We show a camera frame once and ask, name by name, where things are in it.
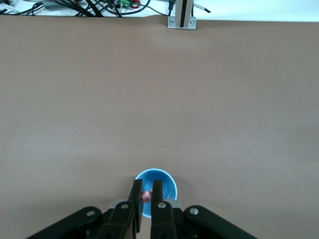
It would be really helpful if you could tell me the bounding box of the black cable with plug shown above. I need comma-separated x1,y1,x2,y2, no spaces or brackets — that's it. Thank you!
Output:
139,0,175,16

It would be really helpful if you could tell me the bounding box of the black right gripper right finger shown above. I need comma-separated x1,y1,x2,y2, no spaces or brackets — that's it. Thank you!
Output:
150,180,178,239

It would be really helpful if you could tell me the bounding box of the brown table mat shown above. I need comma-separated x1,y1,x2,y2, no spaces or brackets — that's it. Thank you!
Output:
0,13,319,239

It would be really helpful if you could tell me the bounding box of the grey metal box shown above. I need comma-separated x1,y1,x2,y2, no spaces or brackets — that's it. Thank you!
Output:
41,0,84,12

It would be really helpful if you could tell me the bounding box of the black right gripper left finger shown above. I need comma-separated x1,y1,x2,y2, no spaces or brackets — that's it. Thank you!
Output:
96,179,145,239

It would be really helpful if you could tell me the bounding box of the blue cup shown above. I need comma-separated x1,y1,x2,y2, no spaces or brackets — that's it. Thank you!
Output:
134,168,178,219

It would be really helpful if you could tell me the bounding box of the pink chopstick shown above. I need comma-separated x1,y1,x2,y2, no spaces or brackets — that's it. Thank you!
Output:
141,190,153,203

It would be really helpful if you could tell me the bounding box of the aluminium post with bracket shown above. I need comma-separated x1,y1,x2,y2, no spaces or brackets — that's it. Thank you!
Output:
167,0,198,31

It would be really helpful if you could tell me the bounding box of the white dotted strap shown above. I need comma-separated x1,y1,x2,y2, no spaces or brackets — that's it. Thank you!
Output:
192,2,212,14

